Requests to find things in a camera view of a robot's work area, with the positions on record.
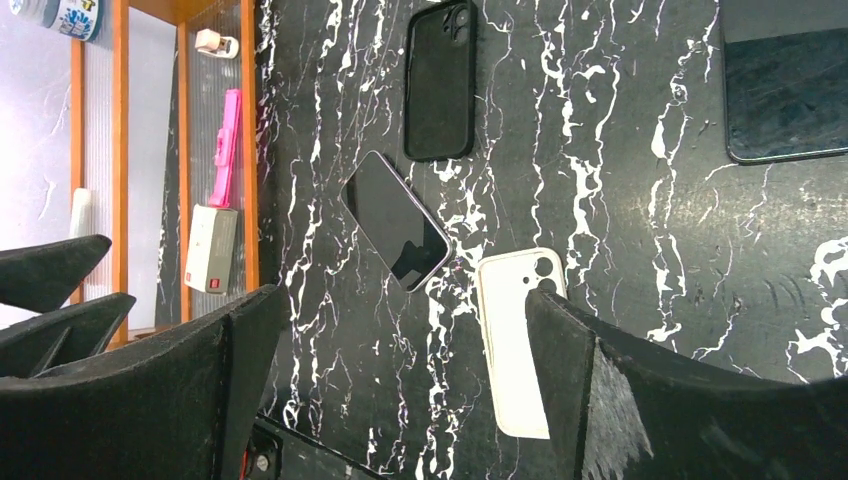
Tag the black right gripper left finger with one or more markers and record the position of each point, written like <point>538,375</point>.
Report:
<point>180,404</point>

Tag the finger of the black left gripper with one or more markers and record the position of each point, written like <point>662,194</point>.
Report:
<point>70,334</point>
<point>41,278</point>

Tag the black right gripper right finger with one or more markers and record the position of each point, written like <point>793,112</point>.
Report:
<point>621,407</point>

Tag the beige phone case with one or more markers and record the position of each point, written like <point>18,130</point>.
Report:
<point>503,283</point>

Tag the purple-edged smartphone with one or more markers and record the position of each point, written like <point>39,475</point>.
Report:
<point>404,234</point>

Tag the black smartphone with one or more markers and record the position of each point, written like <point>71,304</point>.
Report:
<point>784,79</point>

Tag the white cylinder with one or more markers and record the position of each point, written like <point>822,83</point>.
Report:
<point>81,213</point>

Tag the white box with red label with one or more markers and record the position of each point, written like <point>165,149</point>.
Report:
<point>210,249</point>

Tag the orange wooden shelf rack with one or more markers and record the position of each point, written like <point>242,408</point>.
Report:
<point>146,108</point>

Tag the pink tool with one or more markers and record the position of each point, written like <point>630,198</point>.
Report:
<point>226,144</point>

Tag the white blue patterned cup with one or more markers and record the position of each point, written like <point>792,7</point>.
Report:
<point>78,19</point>

